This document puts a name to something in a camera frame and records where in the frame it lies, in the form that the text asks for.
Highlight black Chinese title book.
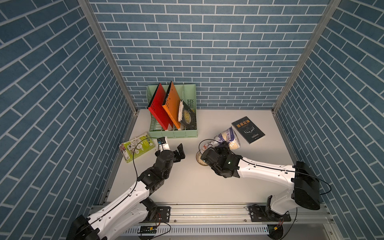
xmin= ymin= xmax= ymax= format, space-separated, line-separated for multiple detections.
xmin=232 ymin=117 xmax=265 ymax=144

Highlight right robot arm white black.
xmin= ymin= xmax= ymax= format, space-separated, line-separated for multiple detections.
xmin=199 ymin=142 xmax=321 ymax=216

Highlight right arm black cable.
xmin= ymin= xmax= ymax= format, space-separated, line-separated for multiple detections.
xmin=197 ymin=138 xmax=333 ymax=240

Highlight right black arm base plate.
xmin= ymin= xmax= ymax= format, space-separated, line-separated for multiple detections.
xmin=248 ymin=204 xmax=292 ymax=223

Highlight white oats bag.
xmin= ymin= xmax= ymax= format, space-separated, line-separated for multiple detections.
xmin=199 ymin=127 xmax=241 ymax=154

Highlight black Sixpence book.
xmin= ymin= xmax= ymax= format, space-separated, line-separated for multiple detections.
xmin=178 ymin=101 xmax=197 ymax=130

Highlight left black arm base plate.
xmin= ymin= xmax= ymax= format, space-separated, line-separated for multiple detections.
xmin=143 ymin=206 xmax=171 ymax=223

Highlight green illustrated booklet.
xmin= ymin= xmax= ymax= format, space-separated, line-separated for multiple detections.
xmin=119 ymin=133 xmax=155 ymax=163

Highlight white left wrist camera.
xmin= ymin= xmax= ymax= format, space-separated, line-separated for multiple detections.
xmin=157 ymin=137 xmax=170 ymax=152

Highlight aluminium mounting rail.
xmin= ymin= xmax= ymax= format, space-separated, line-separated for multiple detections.
xmin=86 ymin=202 xmax=334 ymax=226

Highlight orange perforated divider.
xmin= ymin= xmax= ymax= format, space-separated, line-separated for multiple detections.
xmin=162 ymin=82 xmax=181 ymax=131

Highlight mint green file crate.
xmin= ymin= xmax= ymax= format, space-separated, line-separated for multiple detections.
xmin=147 ymin=83 xmax=198 ymax=138

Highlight small black electronics board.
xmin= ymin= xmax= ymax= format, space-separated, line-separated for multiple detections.
xmin=138 ymin=226 xmax=157 ymax=235

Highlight red perforated divider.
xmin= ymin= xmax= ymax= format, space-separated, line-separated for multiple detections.
xmin=148 ymin=84 xmax=174 ymax=131

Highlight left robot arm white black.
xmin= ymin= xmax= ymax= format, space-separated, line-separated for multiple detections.
xmin=66 ymin=144 xmax=185 ymax=240

